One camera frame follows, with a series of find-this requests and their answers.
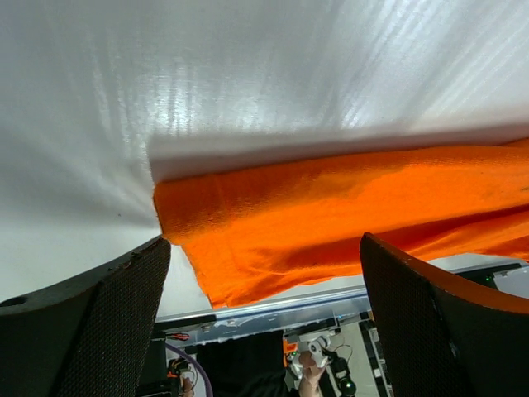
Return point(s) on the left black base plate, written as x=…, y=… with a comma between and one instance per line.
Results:
x=164, y=329

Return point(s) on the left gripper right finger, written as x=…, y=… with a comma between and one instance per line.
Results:
x=441, y=334

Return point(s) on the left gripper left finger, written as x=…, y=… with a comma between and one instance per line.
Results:
x=87, y=335

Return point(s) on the aluminium mounting rail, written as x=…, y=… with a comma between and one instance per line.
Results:
x=287, y=312

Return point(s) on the background person hand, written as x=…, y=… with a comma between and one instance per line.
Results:
x=309, y=384

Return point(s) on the orange t shirt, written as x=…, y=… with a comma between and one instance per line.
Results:
x=254, y=233

